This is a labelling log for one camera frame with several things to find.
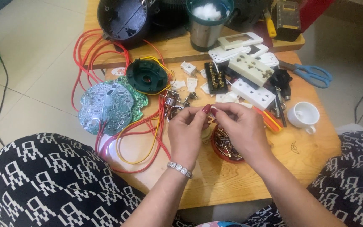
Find bundle of red wires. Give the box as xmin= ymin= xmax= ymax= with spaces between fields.
xmin=71 ymin=28 xmax=173 ymax=174

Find white plastic plug piece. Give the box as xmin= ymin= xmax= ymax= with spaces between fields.
xmin=170 ymin=79 xmax=186 ymax=91
xmin=180 ymin=61 xmax=197 ymax=76
xmin=187 ymin=77 xmax=198 ymax=93

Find person's right hand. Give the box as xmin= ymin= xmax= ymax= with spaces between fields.
xmin=210 ymin=102 xmax=273 ymax=164

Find white switch plate frame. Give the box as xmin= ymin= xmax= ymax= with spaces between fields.
xmin=217 ymin=32 xmax=264 ymax=50

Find cream socket block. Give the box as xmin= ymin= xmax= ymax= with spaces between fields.
xmin=228 ymin=52 xmax=275 ymax=87

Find black switch module brass contacts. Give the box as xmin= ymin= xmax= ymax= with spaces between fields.
xmin=204 ymin=62 xmax=229 ymax=95

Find black slim screwdriver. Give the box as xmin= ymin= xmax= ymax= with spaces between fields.
xmin=274 ymin=87 xmax=287 ymax=127

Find large round green circuit board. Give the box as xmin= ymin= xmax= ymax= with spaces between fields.
xmin=78 ymin=83 xmax=135 ymax=136

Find black plastic knob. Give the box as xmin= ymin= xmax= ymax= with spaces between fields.
xmin=269 ymin=67 xmax=293 ymax=101

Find cream round plastic part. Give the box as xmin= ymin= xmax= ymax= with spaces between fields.
xmin=200 ymin=124 xmax=214 ymax=143

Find yellow wire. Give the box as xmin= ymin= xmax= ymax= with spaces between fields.
xmin=115 ymin=56 xmax=175 ymax=165

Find white socket plate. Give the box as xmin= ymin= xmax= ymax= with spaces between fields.
xmin=231 ymin=78 xmax=277 ymax=111

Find black round appliance housing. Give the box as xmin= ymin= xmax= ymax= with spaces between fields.
xmin=97 ymin=0 xmax=157 ymax=42

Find dark green round plastic housing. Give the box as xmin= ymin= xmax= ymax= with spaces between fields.
xmin=125 ymin=59 xmax=169 ymax=94

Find black white patterned trousers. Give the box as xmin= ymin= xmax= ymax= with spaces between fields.
xmin=0 ymin=124 xmax=363 ymax=227

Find yellow handled tool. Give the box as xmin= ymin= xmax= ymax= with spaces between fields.
xmin=263 ymin=9 xmax=277 ymax=38

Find black mat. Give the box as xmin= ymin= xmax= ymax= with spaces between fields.
xmin=114 ymin=22 xmax=191 ymax=51

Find steel jar with green rim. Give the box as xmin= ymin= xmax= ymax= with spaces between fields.
xmin=186 ymin=0 xmax=235 ymax=53

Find white switch plate with holes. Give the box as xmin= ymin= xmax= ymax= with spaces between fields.
xmin=208 ymin=46 xmax=252 ymax=64

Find person's left hand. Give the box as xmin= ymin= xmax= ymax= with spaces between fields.
xmin=167 ymin=104 xmax=212 ymax=171

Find copper motor armature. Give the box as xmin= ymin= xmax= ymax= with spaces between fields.
xmin=164 ymin=89 xmax=183 ymax=110

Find heap of brass pins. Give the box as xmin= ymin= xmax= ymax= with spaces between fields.
xmin=214 ymin=128 xmax=243 ymax=161

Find red round lid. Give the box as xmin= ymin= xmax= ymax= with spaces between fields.
xmin=211 ymin=126 xmax=246 ymax=164

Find small green circuit board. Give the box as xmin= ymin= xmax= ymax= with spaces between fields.
xmin=105 ymin=76 xmax=149 ymax=122

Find silver stone bracelet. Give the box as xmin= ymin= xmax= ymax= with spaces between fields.
xmin=167 ymin=161 xmax=194 ymax=179

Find metal ring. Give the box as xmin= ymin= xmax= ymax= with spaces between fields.
xmin=167 ymin=105 xmax=186 ymax=123

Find white ceramic cup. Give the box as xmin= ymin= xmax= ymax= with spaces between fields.
xmin=287 ymin=101 xmax=320 ymax=135

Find black yellow meter box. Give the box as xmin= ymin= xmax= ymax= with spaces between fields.
xmin=271 ymin=0 xmax=302 ymax=42

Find red yellow screwdriver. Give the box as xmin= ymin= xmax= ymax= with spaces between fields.
xmin=252 ymin=106 xmax=284 ymax=133

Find blue handled scissors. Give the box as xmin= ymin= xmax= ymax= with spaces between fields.
xmin=278 ymin=60 xmax=333 ymax=89

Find white cotton wad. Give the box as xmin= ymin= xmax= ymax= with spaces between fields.
xmin=192 ymin=3 xmax=222 ymax=21

